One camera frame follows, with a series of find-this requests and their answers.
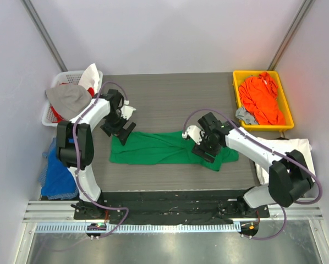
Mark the blue checked shirt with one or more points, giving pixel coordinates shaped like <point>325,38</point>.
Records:
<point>57,183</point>

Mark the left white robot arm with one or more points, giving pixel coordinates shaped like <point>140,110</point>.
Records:
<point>75,145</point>

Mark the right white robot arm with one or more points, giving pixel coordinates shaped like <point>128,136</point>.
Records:
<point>289,177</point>

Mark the white cloth in basket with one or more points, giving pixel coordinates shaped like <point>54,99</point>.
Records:
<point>91,78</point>

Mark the grey cloth in bin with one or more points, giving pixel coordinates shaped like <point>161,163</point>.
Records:
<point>242,114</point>

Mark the green t-shirt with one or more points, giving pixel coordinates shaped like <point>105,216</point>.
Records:
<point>164,148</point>

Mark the aluminium corner rail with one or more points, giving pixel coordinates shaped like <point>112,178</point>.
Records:
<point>301,14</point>
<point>38,23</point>

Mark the white perforated basket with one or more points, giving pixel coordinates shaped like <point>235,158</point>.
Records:
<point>48,118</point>

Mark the beige grey shirt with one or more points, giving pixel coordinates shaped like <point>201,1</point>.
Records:
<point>68,100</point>

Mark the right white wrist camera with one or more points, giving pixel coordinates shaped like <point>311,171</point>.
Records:
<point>195,133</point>

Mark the slotted cable duct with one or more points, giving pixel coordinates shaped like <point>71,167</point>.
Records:
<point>93,228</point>

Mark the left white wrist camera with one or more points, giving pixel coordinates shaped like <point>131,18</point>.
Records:
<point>127,110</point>

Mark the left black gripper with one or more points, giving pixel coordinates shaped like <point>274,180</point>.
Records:
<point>119,130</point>

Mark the white folded shirt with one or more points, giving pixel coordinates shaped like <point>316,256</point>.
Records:
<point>302,145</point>

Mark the left aluminium corner rail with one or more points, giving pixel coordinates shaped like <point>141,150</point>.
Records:
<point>38,23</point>

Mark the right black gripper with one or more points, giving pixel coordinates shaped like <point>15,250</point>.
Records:
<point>203,151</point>

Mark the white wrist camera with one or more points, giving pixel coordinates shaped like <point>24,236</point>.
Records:
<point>127,110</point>
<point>195,133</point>

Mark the right aluminium corner rail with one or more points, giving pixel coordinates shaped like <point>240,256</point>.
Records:
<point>301,14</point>

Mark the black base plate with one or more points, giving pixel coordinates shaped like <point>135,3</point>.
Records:
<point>170,207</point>

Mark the orange t-shirt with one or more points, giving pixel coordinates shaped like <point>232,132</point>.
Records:
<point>258,94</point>

